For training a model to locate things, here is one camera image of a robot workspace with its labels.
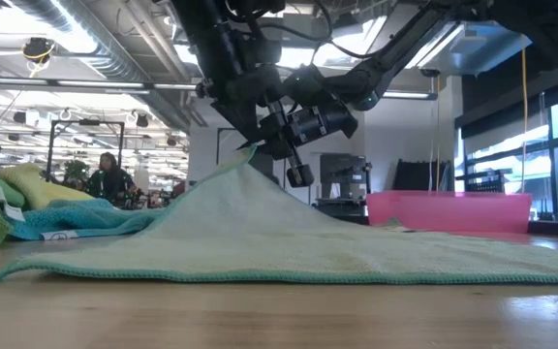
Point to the black rack frame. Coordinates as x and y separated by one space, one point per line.
87 122

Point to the teal microfiber towel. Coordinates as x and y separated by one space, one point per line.
90 218

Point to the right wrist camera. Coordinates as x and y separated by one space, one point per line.
300 176

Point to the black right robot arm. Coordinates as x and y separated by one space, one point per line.
395 53

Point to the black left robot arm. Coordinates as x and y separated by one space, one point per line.
211 39

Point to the pale green microfiber towel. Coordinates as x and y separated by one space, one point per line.
259 232

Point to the pink plastic bin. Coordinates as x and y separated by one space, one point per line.
453 213

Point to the black folded rack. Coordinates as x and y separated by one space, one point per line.
419 177

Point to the black equipment cabinet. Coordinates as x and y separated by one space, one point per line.
344 169

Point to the green potted plant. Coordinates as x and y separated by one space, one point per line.
76 170

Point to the person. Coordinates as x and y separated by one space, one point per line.
109 181

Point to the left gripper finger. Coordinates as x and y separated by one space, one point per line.
258 123
238 123

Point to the yellow microfiber towel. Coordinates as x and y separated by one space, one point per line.
37 189

